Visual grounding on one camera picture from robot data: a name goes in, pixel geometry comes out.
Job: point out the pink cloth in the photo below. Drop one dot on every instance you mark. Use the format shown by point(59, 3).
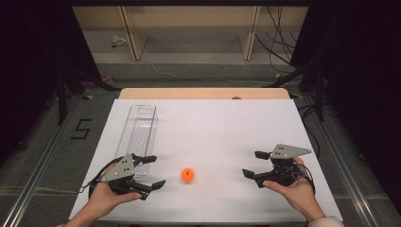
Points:
point(105, 80)

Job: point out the crumpled grey paper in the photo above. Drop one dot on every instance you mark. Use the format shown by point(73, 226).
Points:
point(118, 41)

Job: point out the metal floor rail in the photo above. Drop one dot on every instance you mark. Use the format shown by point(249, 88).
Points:
point(353, 189)
point(31, 186)

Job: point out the orange ball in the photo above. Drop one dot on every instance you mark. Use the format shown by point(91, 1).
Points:
point(187, 174)

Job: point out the yellow tape piece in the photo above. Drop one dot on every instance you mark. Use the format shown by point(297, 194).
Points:
point(89, 97)
point(296, 95)
point(277, 76)

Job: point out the person's right hand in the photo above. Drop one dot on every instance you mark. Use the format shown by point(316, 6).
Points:
point(299, 195)

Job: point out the light wooden furniture frame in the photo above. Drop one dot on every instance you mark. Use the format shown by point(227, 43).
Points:
point(130, 34)

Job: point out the white board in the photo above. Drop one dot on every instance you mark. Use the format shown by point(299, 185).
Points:
point(220, 132)

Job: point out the person's left hand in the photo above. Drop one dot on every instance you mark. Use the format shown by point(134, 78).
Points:
point(105, 198)

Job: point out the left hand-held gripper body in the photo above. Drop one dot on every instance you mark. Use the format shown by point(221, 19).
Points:
point(121, 170)

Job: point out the clear plastic tray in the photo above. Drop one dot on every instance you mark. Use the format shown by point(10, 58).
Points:
point(138, 132)

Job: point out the black metal stand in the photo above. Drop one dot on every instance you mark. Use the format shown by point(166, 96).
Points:
point(320, 94)
point(62, 101)

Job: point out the dark curtain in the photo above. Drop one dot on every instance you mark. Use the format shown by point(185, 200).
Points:
point(362, 78)
point(31, 63)

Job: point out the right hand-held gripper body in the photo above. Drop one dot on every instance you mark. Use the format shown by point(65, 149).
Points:
point(283, 171)

